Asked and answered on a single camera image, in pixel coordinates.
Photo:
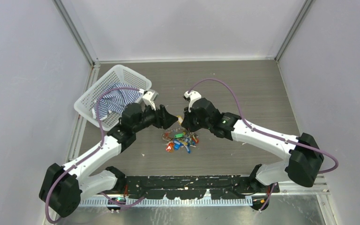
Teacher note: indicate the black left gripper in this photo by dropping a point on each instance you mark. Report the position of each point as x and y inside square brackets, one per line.
[162, 118]

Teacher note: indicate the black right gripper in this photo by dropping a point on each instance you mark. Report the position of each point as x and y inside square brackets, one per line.
[187, 123]

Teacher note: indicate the large metal keyring with rings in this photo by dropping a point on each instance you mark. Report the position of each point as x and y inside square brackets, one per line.
[168, 134]

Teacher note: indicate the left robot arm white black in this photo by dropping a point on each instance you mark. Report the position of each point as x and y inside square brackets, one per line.
[65, 186]

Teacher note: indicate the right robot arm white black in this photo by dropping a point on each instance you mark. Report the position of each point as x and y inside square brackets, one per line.
[298, 162]

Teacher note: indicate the green key tag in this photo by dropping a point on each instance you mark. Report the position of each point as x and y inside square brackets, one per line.
[178, 136]

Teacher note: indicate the blue key tag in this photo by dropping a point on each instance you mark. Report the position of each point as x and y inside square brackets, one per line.
[176, 144]

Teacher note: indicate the red key tag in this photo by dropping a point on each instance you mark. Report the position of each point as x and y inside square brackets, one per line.
[169, 147]

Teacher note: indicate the blue white striped cloth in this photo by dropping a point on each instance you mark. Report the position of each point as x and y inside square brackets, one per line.
[115, 97]

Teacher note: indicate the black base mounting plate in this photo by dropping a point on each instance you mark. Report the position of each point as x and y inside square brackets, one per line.
[185, 187]

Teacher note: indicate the white perforated plastic basket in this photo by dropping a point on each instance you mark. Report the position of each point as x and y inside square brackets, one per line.
[117, 73]

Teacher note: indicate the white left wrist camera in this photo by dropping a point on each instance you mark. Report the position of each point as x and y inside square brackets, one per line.
[149, 97]

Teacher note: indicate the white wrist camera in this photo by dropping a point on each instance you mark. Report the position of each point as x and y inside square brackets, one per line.
[149, 97]
[191, 96]

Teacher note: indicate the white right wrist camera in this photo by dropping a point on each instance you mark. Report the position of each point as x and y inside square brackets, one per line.
[191, 96]

